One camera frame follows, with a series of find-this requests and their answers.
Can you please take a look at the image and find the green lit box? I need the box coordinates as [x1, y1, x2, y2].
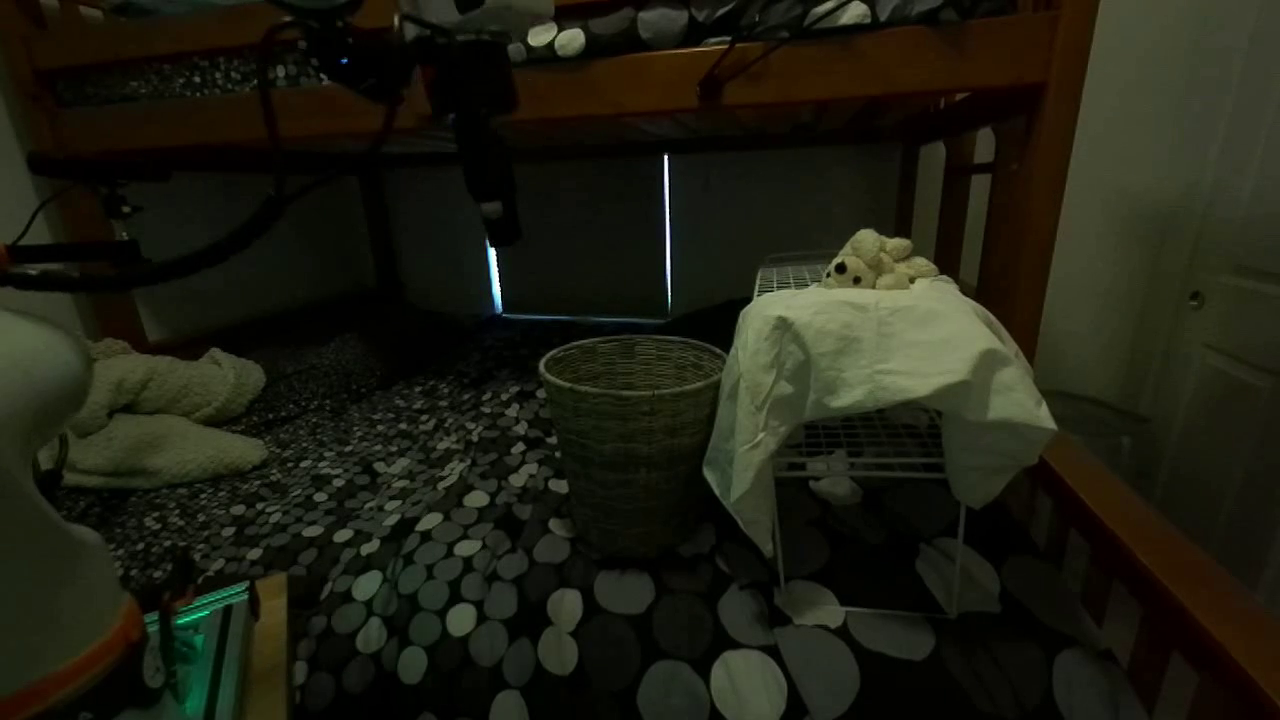
[134, 576, 258, 720]

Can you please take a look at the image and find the dark window blind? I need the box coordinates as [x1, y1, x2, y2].
[383, 140, 927, 328]

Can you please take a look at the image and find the rolled white towel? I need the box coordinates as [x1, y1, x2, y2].
[65, 336, 271, 442]

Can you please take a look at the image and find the black horizontal bar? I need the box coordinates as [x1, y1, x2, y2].
[0, 237, 149, 271]

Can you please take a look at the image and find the pebble print bunk mattress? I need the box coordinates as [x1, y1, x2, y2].
[50, 0, 1031, 113]

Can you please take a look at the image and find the wooden bunk bed frame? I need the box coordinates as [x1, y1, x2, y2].
[0, 0, 1280, 720]

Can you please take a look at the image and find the small white tag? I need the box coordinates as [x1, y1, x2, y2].
[807, 449, 869, 513]

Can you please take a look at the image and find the white wire rack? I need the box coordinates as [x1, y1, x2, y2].
[746, 253, 970, 621]

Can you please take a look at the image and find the wooden plank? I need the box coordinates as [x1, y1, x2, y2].
[245, 572, 294, 720]

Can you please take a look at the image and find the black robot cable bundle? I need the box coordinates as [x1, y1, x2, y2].
[0, 26, 405, 298]

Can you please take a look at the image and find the pebble print bed sheet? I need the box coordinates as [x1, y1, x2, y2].
[37, 313, 1164, 720]

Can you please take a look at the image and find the white fluffy teddy bear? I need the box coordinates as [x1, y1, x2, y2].
[815, 224, 945, 298]

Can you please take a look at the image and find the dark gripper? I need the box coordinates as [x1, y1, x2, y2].
[426, 35, 527, 253]

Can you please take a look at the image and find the white draped cloth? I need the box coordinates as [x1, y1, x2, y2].
[700, 271, 1064, 561]

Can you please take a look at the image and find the woven wicker basket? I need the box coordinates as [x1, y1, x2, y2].
[534, 331, 733, 566]

